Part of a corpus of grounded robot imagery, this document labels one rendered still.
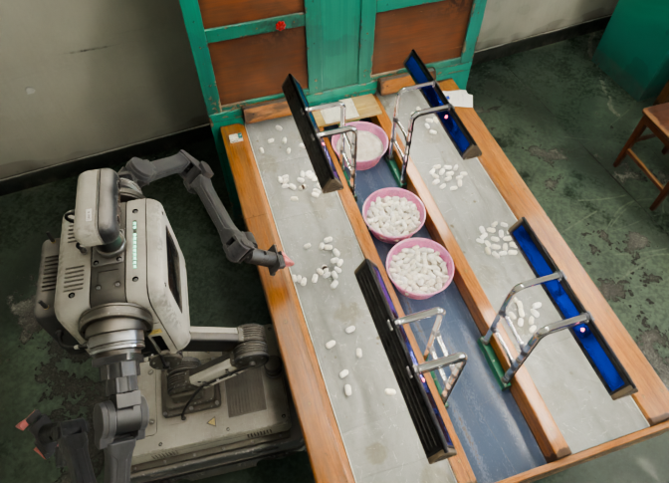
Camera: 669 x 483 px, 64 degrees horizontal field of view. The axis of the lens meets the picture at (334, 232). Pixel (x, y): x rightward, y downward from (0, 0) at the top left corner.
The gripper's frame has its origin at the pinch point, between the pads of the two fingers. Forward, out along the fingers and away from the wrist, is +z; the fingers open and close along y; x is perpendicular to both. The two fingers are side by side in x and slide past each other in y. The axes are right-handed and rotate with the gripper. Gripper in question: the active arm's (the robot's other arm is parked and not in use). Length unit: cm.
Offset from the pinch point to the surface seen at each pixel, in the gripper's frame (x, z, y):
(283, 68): -27, 5, 93
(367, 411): 2, 16, -57
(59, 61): 58, -62, 163
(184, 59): 30, -3, 169
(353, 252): -8.5, 27.5, 5.2
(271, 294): 13.3, -1.8, -5.1
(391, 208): -23, 45, 22
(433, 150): -44, 68, 48
